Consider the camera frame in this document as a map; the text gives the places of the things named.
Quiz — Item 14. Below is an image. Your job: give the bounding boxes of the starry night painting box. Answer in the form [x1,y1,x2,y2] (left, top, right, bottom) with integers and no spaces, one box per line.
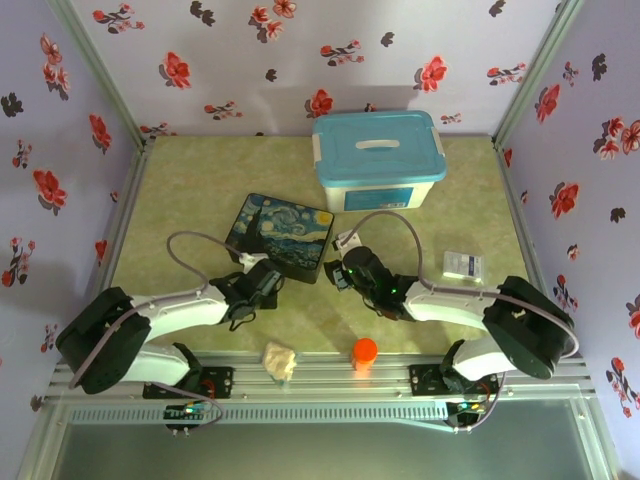
[224,192,336,286]

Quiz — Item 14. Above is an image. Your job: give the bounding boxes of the crumpled white plastic bag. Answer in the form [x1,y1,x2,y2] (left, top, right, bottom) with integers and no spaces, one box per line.
[261,341,298,387]

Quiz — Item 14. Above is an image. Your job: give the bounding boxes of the aluminium table side rail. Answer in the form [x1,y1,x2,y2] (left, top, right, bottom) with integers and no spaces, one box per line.
[97,143,157,301]
[492,143,549,289]

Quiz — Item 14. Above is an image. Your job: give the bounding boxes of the aluminium front mounting rail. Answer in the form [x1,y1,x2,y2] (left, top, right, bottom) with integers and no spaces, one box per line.
[47,351,599,401]

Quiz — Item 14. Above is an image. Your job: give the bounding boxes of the orange plastic bottle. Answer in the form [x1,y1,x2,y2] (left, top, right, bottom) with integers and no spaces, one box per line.
[349,337,379,379]

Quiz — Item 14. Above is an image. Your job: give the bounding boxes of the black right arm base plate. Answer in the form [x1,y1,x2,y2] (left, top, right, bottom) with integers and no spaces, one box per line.
[408,363,502,399]

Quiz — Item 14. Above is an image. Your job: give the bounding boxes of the white storage box blue lid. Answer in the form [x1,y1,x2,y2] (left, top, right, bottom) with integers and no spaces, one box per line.
[310,110,448,213]

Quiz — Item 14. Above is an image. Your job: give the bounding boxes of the small white blue packet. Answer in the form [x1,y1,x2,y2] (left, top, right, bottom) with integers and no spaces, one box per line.
[441,249,487,287]

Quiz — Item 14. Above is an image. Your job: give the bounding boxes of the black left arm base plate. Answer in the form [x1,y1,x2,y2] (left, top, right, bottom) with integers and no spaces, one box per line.
[142,366,236,401]

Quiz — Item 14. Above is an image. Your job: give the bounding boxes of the aluminium frame corner post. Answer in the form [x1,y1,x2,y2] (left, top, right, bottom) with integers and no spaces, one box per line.
[492,0,587,149]
[47,0,156,151]

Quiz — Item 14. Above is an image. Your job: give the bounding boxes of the perforated grey cable tray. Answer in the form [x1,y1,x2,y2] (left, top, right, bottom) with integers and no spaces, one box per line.
[66,403,452,427]

